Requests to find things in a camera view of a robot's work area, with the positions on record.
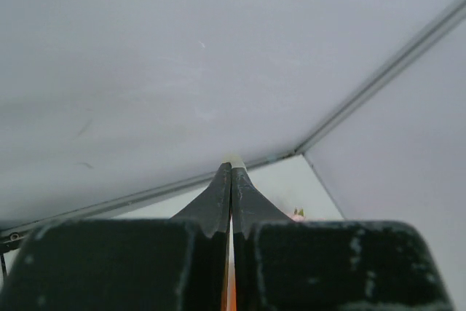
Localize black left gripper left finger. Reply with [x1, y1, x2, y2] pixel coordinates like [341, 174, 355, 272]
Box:
[1, 163, 232, 310]

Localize cream printed ribbon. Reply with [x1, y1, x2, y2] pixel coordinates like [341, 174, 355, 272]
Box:
[222, 154, 247, 170]

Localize orange flower bouquet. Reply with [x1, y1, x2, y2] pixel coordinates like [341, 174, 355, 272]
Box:
[225, 208, 306, 311]

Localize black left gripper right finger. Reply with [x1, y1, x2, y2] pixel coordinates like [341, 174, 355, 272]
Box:
[232, 168, 454, 310]

